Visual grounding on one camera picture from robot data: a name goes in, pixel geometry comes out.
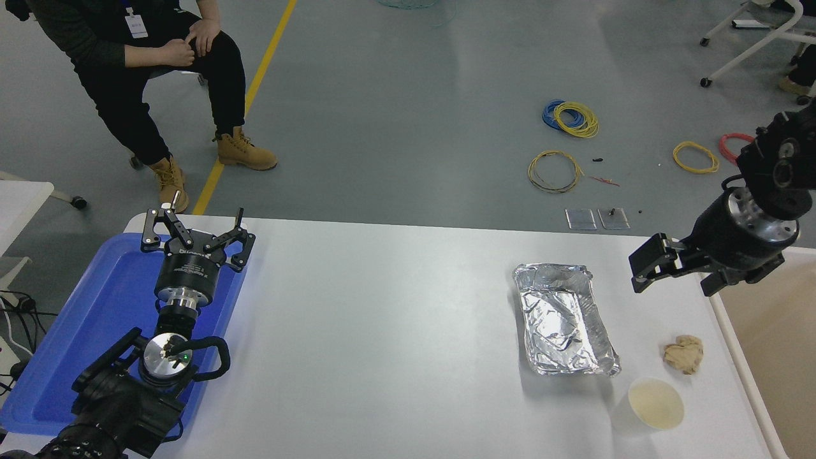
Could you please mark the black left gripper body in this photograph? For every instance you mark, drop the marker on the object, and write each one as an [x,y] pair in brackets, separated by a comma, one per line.
[188,271]

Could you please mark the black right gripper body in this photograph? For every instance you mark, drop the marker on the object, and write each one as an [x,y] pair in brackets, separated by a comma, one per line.
[720,236]

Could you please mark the white paper cup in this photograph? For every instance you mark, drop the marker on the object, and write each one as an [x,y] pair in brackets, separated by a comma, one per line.
[655,403]

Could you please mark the person's right forearm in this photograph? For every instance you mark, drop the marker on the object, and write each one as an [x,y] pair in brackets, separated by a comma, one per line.
[140,56]

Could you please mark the person's left forearm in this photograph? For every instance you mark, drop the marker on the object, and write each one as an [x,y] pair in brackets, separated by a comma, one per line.
[207,7]

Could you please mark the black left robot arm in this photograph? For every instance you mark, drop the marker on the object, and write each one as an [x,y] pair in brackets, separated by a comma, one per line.
[115,408]

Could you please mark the person's right hand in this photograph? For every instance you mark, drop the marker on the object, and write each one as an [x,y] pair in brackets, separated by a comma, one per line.
[175,54]

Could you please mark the person's left hand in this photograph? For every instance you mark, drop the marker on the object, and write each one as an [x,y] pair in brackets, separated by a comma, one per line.
[205,35]

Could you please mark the person's right foot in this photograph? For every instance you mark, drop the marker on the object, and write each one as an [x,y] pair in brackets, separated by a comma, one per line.
[171,185]

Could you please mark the person's foot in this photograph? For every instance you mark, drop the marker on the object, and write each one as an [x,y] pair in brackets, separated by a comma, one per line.
[171,185]
[245,153]

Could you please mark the clear floor plate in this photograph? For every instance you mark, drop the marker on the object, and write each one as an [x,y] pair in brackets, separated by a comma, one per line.
[618,222]
[581,219]

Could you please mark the crumpled tan paper ball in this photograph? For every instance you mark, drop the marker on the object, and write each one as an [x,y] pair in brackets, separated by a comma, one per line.
[683,354]

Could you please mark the person's left foot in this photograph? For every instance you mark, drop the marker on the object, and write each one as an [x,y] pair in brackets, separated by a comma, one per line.
[245,153]

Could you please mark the grey leg with caster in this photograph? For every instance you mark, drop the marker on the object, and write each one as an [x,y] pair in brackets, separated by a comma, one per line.
[78,203]

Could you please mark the large pale bin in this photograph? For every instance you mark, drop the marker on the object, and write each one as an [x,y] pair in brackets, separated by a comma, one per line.
[778,357]

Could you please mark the blue plastic tray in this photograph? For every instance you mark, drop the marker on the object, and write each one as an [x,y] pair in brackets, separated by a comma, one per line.
[95,306]

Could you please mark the silver foil tray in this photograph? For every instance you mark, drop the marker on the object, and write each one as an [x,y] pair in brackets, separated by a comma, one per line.
[564,319]

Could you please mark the white wheeled chair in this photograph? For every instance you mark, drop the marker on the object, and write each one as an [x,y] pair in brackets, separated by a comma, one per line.
[706,82]

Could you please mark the white side table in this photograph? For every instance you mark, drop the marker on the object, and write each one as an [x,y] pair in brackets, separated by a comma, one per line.
[19,204]

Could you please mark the white name badge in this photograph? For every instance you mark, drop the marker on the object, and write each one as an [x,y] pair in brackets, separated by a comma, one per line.
[136,25]

